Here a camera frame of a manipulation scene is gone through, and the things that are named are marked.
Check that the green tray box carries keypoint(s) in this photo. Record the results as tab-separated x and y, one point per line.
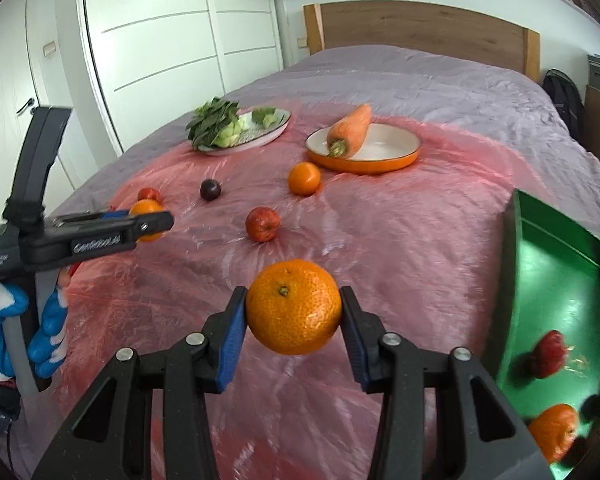
555	270

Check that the leafy bok choy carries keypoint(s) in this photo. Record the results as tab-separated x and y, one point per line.
212	120

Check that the person's left hand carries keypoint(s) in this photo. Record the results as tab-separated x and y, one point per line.
47	330

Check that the carrot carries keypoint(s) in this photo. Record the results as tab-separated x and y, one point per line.
352	127

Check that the white wardrobe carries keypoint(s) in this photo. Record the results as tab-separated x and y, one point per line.
155	60

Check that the small bok choy piece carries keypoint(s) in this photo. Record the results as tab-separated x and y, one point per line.
264	116

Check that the black backpack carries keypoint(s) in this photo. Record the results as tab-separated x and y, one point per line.
562	102

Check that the pink plastic sheet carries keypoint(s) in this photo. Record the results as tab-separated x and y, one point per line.
405	240

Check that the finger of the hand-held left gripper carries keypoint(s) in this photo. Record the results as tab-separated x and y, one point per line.
115	216
155	225

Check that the white oval plate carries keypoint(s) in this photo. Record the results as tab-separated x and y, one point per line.
254	136

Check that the light switch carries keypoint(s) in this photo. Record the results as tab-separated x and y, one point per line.
50	48

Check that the white door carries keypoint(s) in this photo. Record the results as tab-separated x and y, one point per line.
10	85

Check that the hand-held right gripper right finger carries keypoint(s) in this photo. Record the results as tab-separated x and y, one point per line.
352	340

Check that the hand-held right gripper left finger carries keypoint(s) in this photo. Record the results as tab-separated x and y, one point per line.
232	340

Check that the wall socket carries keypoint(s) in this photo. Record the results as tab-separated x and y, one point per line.
303	42

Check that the red apple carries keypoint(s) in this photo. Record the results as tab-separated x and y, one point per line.
263	224
149	194
547	355

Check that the orange and white bowl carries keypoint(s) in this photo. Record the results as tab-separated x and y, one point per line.
390	145

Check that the wooden headboard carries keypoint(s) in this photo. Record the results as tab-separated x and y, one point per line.
420	27

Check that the orange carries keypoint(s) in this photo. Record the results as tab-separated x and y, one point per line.
304	178
145	207
292	310
552	432

